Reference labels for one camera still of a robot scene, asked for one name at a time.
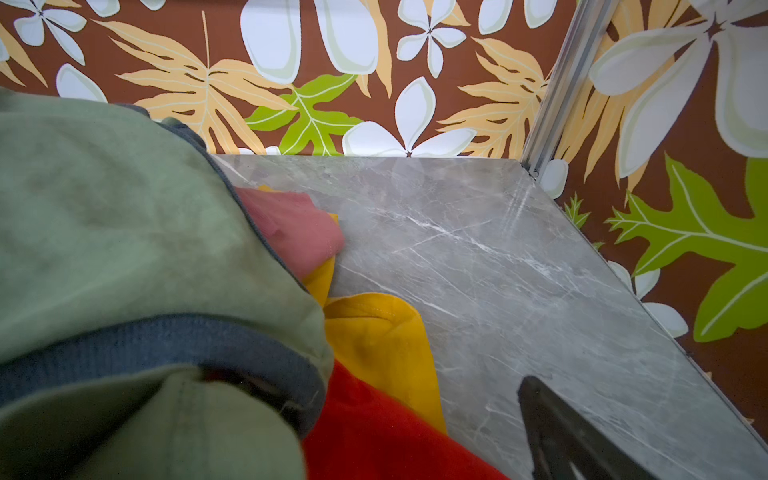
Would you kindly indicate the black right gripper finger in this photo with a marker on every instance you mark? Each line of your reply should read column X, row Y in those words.
column 564, row 444

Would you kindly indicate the red cloth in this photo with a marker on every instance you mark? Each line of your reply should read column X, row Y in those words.
column 363, row 433

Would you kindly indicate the yellow cloth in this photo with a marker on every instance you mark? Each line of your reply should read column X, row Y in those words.
column 380, row 339

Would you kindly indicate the pink cloth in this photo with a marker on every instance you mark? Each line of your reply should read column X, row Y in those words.
column 303, row 236

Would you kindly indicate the green cloth with grey trim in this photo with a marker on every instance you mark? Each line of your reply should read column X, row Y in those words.
column 148, row 329

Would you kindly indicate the aluminium frame corner post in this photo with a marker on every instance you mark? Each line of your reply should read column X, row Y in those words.
column 570, row 71

